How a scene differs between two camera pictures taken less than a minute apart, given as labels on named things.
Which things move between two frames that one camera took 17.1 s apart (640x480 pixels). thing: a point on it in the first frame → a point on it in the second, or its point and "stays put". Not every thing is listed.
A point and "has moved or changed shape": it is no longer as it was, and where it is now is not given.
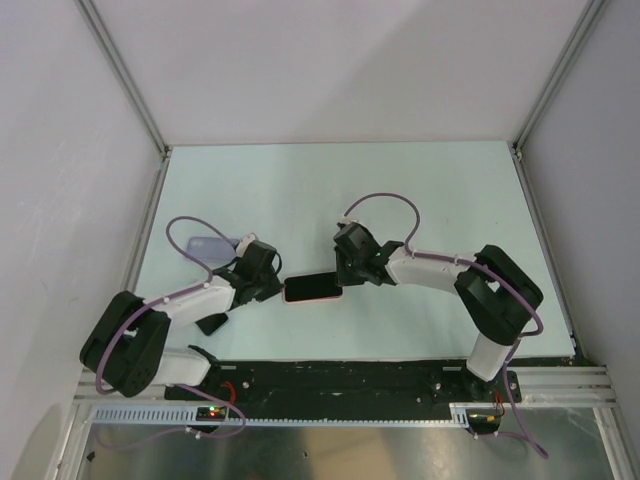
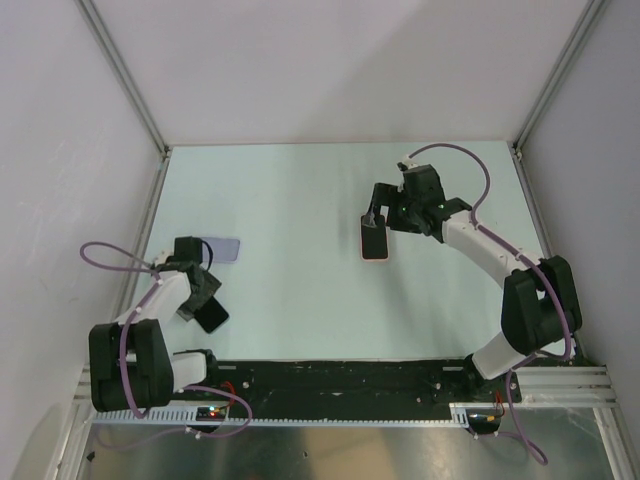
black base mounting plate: x=346 y=384 stays put
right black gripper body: x=349 y=269 → x=405 y=217
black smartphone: x=311 y=287 has moved or changed shape
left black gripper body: x=268 y=285 → x=209 y=286
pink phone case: x=311 y=289 has moved or changed shape
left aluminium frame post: x=124 y=76 stays put
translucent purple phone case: x=211 y=249 stays put
